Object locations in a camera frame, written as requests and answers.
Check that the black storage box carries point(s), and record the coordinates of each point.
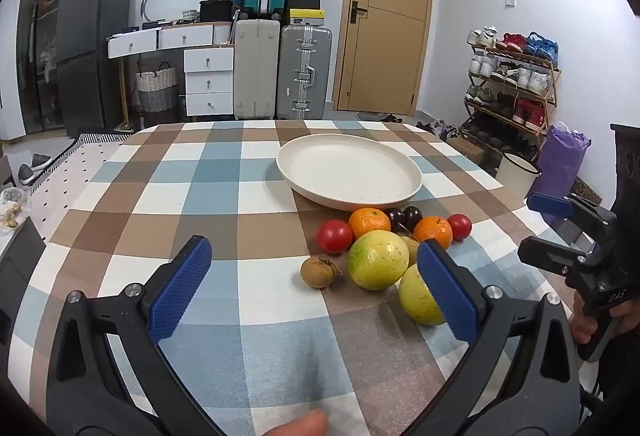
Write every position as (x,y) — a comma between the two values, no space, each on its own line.
(215,11)

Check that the purple bag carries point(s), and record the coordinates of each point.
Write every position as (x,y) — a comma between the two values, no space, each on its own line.
(562,161)

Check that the scattered shoes on floor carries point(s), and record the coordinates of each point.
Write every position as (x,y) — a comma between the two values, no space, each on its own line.
(440,127)

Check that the small tan fruit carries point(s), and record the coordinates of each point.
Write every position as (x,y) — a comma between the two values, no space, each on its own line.
(412,250)

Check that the grey slipper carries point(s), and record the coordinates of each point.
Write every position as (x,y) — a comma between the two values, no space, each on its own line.
(25,175)
(41,161)

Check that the wooden shoe rack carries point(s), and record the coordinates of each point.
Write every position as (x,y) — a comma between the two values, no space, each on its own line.
(547,101)

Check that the white bucket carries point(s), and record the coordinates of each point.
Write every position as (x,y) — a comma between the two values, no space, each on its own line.
(515,176)

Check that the silver suitcase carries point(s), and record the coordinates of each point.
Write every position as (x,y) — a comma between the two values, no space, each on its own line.
(305,66)

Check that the yellow and white shoe box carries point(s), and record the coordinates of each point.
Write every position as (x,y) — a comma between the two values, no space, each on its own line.
(306,17)

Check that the orange mandarin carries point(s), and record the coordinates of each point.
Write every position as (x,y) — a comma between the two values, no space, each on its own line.
(432,230)
(369,222)

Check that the red tomato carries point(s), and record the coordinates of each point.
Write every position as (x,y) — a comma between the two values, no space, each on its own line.
(334,236)
(459,226)

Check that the dark grey refrigerator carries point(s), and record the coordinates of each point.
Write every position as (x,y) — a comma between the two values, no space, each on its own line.
(85,41)

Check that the white desk with drawers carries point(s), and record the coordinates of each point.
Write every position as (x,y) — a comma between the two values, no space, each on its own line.
(145,41)

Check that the checkered tablecloth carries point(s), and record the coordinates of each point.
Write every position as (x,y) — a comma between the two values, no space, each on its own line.
(225,196)

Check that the brown longan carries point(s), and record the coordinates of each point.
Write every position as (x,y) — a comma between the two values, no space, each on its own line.
(316,272)

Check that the person's right hand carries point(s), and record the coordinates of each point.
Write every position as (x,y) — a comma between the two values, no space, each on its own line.
(584,326)

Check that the woven laundry basket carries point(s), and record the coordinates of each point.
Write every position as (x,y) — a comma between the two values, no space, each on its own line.
(156,89)

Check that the rows of shoes on rack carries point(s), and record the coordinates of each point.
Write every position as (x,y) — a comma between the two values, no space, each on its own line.
(525,79)

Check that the person's left hand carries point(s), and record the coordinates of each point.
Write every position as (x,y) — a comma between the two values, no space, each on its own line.
(300,426)

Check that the plain black shoe box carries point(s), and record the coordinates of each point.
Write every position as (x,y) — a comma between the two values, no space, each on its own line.
(302,2)

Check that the beige suitcase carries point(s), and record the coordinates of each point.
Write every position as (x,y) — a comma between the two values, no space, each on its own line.
(256,66)

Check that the low cardboard box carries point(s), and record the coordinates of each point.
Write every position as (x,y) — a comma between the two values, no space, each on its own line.
(467,150)

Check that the striped rug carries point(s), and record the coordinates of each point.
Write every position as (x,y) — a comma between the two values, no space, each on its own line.
(100,136)

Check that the yellow-green round fruit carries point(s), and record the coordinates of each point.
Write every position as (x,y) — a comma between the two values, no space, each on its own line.
(417,296)
(377,261)

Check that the white drawer cabinet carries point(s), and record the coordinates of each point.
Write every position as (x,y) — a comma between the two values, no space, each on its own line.
(207,84)

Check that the wooden door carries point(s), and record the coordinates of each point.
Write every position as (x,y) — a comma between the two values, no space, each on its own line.
(385,56)

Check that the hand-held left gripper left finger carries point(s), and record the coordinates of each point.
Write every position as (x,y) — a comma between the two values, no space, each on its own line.
(180,288)

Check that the clear snack bag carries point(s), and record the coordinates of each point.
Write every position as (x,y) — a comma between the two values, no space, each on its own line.
(12,208)

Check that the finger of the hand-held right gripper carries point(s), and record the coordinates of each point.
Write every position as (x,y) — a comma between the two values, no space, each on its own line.
(545,253)
(547,203)

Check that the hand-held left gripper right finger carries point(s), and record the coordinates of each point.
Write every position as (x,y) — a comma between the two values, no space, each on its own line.
(445,291)

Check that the glass door cabinet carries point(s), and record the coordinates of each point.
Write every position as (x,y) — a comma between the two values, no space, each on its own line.
(42,41)

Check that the white round plate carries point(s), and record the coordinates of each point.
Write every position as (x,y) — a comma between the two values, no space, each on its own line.
(345,166)

